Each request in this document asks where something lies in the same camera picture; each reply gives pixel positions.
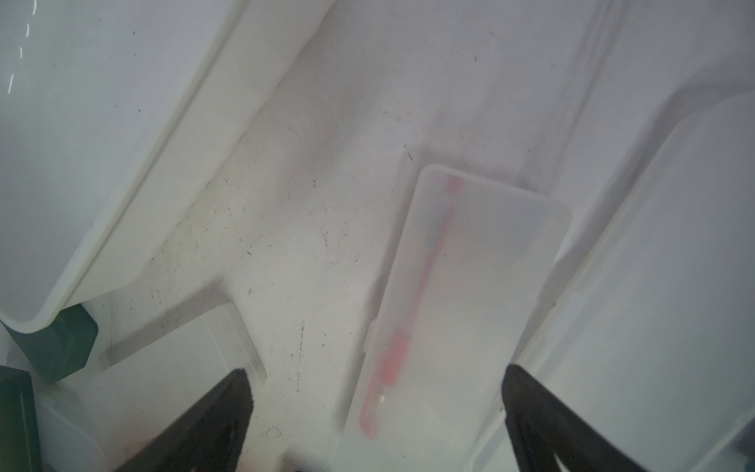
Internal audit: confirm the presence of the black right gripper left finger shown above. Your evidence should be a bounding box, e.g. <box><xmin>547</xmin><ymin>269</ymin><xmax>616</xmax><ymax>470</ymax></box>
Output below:
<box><xmin>119</xmin><ymin>369</ymin><xmax>254</xmax><ymax>471</ymax></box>

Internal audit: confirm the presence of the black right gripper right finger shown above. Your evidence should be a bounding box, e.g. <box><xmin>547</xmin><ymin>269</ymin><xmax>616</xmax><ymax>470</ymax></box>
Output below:
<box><xmin>501</xmin><ymin>364</ymin><xmax>643</xmax><ymax>471</ymax></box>

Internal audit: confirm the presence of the clear pencil case pink pen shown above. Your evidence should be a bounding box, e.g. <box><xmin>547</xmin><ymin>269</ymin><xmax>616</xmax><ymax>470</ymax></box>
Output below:
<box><xmin>332</xmin><ymin>164</ymin><xmax>571</xmax><ymax>471</ymax></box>

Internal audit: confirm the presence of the green pencil case back upright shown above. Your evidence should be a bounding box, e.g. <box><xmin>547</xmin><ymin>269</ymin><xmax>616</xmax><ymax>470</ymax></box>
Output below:
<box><xmin>3</xmin><ymin>304</ymin><xmax>99</xmax><ymax>385</ymax></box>

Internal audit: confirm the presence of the green pencil case back angled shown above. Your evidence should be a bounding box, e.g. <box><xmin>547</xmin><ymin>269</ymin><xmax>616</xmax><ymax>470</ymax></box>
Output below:
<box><xmin>1</xmin><ymin>366</ymin><xmax>43</xmax><ymax>471</ymax></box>

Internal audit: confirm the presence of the white plastic storage box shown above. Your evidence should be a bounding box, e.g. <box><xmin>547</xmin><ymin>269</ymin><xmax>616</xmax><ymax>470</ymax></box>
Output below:
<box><xmin>1</xmin><ymin>1</ymin><xmax>330</xmax><ymax>334</ymax></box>

